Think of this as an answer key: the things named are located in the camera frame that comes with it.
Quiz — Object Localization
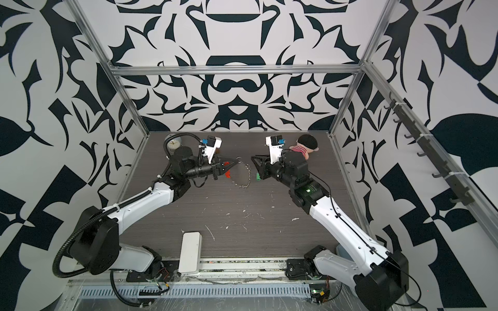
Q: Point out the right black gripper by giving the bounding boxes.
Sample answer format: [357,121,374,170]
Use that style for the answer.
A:
[253,152,300,191]

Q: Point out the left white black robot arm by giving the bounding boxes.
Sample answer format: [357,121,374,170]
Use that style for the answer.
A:
[52,146,239,279]

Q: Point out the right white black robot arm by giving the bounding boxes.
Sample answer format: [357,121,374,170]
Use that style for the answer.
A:
[251,152,409,310]

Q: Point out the pink plush doll black hat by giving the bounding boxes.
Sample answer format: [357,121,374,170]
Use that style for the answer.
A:
[289,134,319,160]

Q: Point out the white rectangular box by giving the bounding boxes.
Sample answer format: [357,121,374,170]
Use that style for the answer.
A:
[178,232,202,275]

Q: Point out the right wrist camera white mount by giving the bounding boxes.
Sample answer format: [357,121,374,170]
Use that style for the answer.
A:
[265,135,285,165]

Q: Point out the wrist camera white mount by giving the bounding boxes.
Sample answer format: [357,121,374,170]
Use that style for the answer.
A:
[265,135,285,165]
[200,136,222,164]

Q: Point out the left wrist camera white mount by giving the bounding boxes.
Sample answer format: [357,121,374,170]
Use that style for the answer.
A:
[200,136,222,164]

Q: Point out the black corrugated cable hose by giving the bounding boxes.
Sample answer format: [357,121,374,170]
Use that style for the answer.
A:
[52,211,170,308]

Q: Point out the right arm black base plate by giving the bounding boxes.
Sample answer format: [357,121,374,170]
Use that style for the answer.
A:
[285,245,329,281]

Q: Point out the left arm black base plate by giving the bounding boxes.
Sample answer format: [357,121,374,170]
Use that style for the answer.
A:
[126,260,180,282]

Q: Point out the black wall hook rack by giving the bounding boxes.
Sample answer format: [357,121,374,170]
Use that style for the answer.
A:
[385,94,475,206]

